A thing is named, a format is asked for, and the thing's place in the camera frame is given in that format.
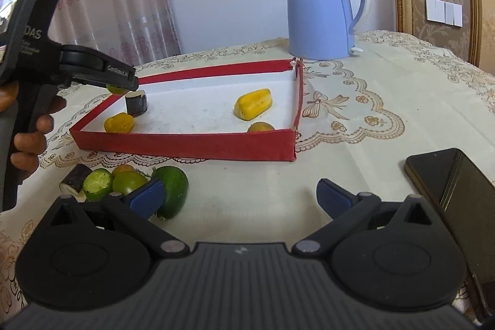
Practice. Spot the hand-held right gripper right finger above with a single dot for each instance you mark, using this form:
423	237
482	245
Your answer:
333	198

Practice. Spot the brown longan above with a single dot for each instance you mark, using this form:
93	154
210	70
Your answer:
261	127

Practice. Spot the white wall light switch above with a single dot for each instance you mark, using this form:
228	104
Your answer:
444	11

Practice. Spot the blue electric kettle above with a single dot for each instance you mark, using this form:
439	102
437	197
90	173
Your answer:
317	5

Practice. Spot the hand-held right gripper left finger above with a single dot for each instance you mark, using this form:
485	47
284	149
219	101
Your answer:
146	199

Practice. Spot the dark green cucumber piece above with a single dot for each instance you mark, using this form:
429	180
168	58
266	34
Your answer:
173	187

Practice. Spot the green tomato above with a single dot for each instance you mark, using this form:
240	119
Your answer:
115	88
129	181

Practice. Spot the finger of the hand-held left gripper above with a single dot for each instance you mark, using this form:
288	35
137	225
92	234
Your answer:
91	83
100	67

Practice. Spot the person's left hand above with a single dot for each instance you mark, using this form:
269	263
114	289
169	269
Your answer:
25	144

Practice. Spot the red cardboard box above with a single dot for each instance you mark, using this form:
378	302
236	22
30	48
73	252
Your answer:
193	113

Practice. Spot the light green cucumber piece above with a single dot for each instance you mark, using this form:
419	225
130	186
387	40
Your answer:
97	184

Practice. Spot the black phone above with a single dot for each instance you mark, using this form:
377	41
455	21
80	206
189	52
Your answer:
456	206

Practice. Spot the yellow pepper piece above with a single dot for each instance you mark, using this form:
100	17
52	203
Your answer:
253	104

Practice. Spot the cream embroidered tablecloth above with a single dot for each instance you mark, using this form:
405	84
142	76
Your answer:
367	102

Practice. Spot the small yellow fruit piece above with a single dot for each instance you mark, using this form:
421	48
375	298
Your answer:
119	122

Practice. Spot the small orange round fruit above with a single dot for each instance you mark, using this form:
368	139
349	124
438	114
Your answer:
123	170

